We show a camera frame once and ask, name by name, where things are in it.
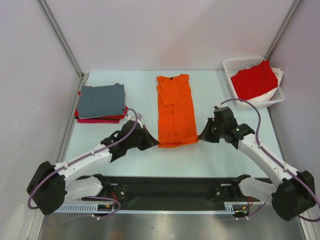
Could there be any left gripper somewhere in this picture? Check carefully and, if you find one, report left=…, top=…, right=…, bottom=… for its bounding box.
left=126, top=124, right=159, bottom=150

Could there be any orange t-shirt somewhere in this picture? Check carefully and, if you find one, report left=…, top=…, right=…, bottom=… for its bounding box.
left=156, top=74, right=198, bottom=148

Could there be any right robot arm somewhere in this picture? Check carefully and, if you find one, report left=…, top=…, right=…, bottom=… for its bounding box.
left=198, top=106, right=320, bottom=221

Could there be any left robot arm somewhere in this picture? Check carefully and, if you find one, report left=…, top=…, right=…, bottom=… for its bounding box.
left=26, top=120, right=159, bottom=215

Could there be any magenta folded t-shirt in stack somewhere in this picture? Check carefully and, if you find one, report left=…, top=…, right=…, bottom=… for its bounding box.
left=76, top=118, right=120, bottom=124

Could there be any grey folded t-shirt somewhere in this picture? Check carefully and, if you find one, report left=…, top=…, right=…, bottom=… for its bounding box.
left=76, top=83, right=126, bottom=119

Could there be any white cloth in basket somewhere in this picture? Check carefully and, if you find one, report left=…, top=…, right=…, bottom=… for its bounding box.
left=237, top=66, right=279, bottom=103

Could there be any red t-shirt in basket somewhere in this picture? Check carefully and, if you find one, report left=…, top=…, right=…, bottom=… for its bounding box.
left=231, top=60, right=279, bottom=101

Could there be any white plastic basket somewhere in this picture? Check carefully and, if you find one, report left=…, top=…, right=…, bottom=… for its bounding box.
left=222, top=56, right=285, bottom=108

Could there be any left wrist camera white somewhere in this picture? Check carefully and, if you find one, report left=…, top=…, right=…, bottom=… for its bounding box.
left=125, top=113, right=143, bottom=128

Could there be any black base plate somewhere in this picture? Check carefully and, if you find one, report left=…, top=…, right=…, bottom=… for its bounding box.
left=95, top=174, right=258, bottom=207

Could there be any aluminium frame rail front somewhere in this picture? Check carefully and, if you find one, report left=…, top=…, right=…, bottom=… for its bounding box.
left=62, top=182, right=308, bottom=205

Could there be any white cable duct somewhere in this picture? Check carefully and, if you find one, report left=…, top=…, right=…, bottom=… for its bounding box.
left=55, top=202, right=249, bottom=215

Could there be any right aluminium corner post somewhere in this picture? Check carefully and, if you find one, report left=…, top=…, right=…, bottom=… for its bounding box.
left=264, top=0, right=304, bottom=60

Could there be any aluminium corner post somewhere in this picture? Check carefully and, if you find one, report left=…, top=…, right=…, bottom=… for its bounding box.
left=36, top=0, right=84, bottom=79
left=264, top=0, right=304, bottom=60

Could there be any left aluminium corner post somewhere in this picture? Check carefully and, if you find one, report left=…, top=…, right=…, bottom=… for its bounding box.
left=36, top=0, right=84, bottom=79

